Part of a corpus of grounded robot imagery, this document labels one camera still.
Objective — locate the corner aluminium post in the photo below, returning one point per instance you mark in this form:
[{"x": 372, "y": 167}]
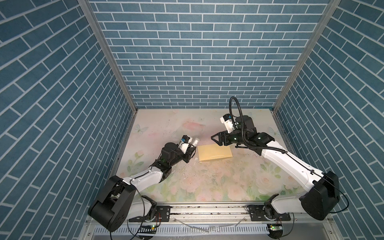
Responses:
[
  {"x": 316, "y": 34},
  {"x": 94, "y": 24}
]

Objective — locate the right corner aluminium post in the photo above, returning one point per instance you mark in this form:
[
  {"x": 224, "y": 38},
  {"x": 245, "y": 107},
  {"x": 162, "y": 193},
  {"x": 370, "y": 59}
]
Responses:
[{"x": 316, "y": 34}]

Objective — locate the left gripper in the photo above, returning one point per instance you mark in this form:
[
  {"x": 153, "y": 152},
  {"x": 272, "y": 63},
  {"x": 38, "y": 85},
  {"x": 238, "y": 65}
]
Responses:
[{"x": 188, "y": 154}]

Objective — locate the left corner aluminium post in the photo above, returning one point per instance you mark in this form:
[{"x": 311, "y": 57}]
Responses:
[{"x": 94, "y": 24}]

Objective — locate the yellow envelope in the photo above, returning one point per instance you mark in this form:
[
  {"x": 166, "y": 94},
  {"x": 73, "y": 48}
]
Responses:
[{"x": 214, "y": 152}]

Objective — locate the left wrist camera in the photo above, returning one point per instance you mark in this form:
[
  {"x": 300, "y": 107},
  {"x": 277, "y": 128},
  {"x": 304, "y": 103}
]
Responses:
[{"x": 184, "y": 143}]

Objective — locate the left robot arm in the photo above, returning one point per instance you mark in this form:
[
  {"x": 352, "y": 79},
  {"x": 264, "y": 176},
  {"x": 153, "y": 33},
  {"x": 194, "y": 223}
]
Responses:
[{"x": 120, "y": 199}]

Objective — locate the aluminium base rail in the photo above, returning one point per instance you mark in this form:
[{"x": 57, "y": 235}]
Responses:
[{"x": 207, "y": 213}]

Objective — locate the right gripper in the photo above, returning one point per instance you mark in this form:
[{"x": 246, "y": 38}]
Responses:
[{"x": 221, "y": 135}]

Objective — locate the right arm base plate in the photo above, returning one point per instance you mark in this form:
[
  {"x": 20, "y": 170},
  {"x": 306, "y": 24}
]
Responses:
[{"x": 264, "y": 213}]

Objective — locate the white slotted cable duct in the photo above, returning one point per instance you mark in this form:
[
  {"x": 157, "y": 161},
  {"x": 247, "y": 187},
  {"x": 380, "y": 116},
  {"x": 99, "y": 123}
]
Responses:
[{"x": 179, "y": 230}]

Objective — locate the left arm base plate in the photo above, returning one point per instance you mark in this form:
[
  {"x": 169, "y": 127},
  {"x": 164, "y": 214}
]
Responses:
[{"x": 160, "y": 214}]

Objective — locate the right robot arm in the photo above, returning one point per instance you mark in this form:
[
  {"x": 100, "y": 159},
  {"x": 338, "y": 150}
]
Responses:
[{"x": 321, "y": 190}]

